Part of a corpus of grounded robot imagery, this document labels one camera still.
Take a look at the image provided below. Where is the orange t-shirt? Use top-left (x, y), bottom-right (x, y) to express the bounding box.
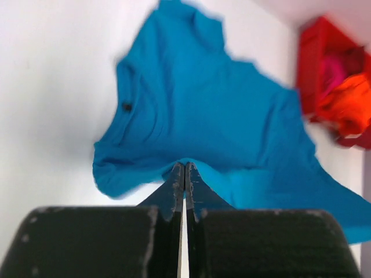
top-left (317, 73), bottom-right (370, 137)

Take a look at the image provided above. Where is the pink t-shirt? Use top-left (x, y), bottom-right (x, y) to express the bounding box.
top-left (320, 54), bottom-right (347, 99)

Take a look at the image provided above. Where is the red plastic bin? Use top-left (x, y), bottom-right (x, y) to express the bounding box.
top-left (296, 16), bottom-right (371, 151)

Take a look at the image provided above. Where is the blue polo t-shirt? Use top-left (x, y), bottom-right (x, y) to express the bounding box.
top-left (93, 1), bottom-right (370, 244)

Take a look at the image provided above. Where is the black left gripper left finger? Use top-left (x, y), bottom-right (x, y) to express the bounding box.
top-left (1, 163), bottom-right (185, 277)

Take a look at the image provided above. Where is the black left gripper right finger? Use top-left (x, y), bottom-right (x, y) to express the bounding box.
top-left (184, 163), bottom-right (361, 277)

